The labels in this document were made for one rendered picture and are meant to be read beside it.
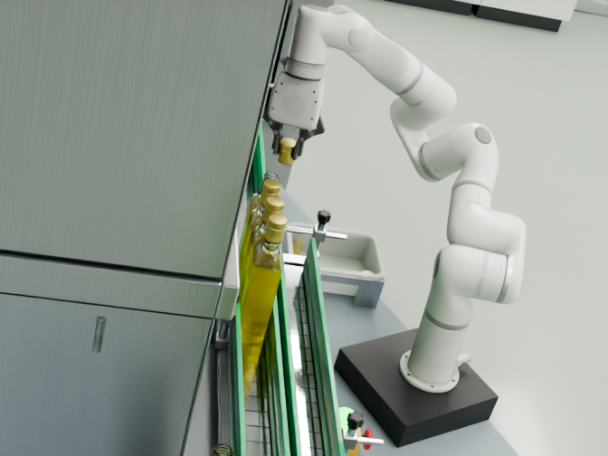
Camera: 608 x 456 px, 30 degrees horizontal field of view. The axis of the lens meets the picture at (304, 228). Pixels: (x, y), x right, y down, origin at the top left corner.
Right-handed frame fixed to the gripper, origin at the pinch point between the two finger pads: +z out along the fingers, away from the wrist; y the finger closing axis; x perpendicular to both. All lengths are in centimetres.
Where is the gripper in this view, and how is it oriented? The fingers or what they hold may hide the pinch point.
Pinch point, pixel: (288, 147)
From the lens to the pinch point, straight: 230.7
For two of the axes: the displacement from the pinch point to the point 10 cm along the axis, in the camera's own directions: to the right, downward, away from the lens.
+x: 2.4, -3.0, 9.2
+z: -2.0, 9.1, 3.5
